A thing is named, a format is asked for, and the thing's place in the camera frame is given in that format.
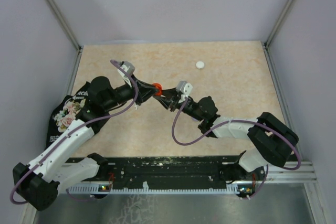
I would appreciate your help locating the aluminium frame corner post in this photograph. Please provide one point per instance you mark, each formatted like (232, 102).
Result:
(279, 23)
(59, 16)

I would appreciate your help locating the white earbud charging case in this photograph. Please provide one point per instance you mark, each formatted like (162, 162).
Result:
(200, 65)

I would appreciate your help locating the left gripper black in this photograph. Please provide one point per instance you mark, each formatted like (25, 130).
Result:
(143, 95)

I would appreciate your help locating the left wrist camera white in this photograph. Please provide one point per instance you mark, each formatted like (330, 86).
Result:
(129, 69)

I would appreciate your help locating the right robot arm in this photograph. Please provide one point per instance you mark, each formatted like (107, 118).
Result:
(273, 141)

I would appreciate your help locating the black floral printed cloth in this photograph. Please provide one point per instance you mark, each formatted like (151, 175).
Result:
(63, 115)

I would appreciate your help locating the orange earbud charging case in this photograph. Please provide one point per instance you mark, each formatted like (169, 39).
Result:
(158, 88)

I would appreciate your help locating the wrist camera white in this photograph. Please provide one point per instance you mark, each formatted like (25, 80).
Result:
(183, 90)
(129, 69)

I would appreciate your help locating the aluminium frame corner post left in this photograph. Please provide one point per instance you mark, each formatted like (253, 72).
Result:
(59, 16)

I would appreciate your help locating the aluminium frame corner post right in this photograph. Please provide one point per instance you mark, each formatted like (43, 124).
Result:
(279, 23)

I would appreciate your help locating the white slotted cable duct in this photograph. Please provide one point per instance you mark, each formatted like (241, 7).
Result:
(102, 189)

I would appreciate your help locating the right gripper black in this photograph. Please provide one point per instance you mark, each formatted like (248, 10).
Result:
(167, 101)

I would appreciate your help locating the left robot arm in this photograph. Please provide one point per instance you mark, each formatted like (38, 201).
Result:
(44, 178)

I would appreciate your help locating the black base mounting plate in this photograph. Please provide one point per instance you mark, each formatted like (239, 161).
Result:
(169, 172)

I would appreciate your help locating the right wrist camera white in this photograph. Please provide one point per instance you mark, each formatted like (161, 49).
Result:
(183, 90)

